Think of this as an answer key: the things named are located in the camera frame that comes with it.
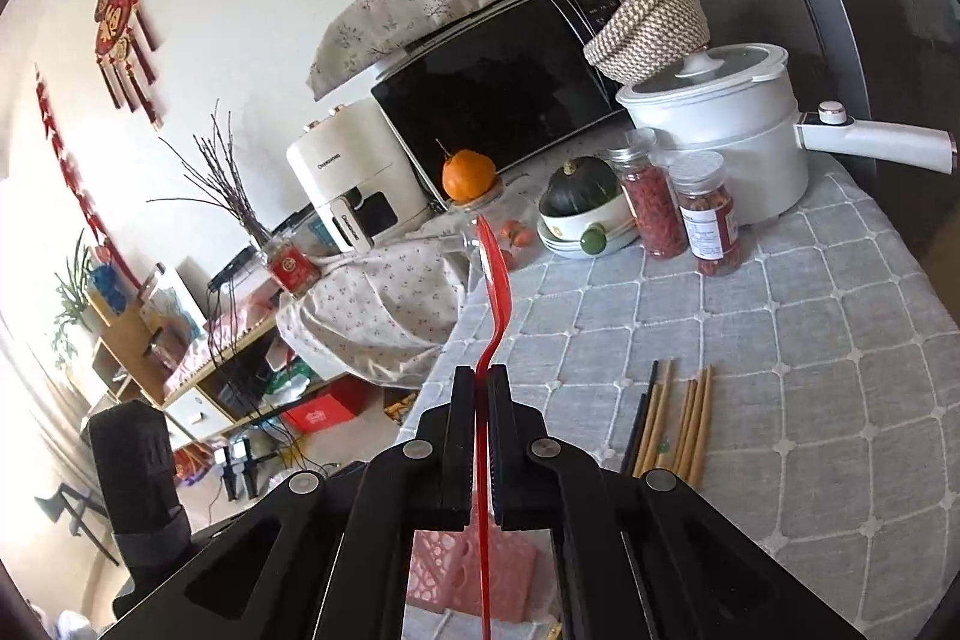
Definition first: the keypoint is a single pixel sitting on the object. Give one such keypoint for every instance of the pink cloth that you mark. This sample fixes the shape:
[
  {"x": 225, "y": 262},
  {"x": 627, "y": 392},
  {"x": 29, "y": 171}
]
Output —
[{"x": 202, "y": 355}]

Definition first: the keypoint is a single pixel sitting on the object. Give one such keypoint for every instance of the clear glass jar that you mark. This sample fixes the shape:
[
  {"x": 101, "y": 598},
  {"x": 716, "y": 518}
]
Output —
[{"x": 461, "y": 216}]

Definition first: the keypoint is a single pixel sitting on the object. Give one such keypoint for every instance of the jar with red label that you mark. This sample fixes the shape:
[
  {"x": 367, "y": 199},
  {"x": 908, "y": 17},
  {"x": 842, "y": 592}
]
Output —
[{"x": 709, "y": 227}]

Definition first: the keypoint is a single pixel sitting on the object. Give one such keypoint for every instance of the red spatula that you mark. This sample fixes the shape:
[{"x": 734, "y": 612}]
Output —
[{"x": 496, "y": 280}]

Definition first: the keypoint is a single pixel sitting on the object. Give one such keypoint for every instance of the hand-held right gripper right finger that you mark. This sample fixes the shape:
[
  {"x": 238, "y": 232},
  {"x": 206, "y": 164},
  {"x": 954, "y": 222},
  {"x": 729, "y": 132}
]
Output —
[{"x": 499, "y": 460}]

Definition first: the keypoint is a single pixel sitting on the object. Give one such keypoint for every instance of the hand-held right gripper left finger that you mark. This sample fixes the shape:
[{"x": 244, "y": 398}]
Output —
[{"x": 461, "y": 460}]

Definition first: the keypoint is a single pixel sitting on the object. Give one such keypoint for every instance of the red box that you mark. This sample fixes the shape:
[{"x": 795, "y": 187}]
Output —
[{"x": 322, "y": 411}]

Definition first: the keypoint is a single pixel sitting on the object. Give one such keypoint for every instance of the dark green pumpkin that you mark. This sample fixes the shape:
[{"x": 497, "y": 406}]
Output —
[{"x": 577, "y": 186}]

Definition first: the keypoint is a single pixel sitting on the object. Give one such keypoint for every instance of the jar of red berries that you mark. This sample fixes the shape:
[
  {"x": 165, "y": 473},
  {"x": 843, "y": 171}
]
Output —
[{"x": 656, "y": 205}]

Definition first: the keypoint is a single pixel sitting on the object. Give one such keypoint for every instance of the red tasselled wall ornament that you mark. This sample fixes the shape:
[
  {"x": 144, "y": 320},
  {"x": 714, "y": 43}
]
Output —
[{"x": 112, "y": 21}]

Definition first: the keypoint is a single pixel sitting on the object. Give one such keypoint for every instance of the black power adapter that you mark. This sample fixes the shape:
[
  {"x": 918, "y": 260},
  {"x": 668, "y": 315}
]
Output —
[
  {"x": 248, "y": 467},
  {"x": 229, "y": 471}
]

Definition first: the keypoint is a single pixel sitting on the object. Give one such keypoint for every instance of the white floral cloth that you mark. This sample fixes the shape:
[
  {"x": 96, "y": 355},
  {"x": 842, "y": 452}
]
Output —
[{"x": 375, "y": 310}]

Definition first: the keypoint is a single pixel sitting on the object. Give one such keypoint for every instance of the low cabinet with white drawers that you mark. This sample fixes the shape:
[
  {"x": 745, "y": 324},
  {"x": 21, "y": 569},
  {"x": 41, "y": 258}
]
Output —
[{"x": 187, "y": 411}]

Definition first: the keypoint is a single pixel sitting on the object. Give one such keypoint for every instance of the wooden shelf unit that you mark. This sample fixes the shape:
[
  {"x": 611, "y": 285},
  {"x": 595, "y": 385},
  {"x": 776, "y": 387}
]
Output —
[{"x": 127, "y": 325}]

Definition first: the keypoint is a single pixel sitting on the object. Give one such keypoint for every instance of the red labelled glass jar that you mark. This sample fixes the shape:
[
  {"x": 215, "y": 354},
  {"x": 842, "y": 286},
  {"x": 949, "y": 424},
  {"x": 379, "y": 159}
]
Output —
[{"x": 289, "y": 269}]

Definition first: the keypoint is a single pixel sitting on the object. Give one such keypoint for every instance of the pink utensil holder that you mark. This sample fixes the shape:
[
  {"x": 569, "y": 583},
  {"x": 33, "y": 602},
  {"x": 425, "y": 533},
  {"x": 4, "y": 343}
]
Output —
[{"x": 450, "y": 572}]

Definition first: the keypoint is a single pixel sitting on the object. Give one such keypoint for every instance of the black microwave oven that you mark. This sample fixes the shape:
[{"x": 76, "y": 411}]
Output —
[{"x": 495, "y": 100}]

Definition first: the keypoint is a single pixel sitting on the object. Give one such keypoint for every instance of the white air fryer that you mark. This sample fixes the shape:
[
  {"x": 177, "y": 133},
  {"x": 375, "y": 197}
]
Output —
[{"x": 337, "y": 160}]

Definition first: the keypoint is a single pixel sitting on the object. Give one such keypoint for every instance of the large orange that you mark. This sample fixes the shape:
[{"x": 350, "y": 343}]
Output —
[{"x": 469, "y": 175}]

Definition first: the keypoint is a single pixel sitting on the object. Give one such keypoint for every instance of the white picture board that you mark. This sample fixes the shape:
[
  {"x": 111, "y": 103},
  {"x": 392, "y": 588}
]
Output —
[{"x": 176, "y": 302}]

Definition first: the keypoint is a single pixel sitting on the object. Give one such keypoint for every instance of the dry branches in vase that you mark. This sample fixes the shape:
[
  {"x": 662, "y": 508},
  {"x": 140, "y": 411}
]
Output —
[{"x": 225, "y": 183}]

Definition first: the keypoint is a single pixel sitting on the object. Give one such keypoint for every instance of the white bowl with green knob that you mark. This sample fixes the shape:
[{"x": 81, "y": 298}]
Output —
[{"x": 570, "y": 231}]

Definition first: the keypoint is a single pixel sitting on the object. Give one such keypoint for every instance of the green potted plant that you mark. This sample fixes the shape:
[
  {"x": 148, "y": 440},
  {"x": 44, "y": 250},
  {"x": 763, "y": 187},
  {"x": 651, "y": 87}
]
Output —
[{"x": 71, "y": 302}]

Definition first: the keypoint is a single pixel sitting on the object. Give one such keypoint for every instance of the white electric pot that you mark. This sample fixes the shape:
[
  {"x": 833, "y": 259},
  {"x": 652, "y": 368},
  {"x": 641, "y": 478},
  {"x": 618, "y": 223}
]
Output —
[{"x": 720, "y": 123}]

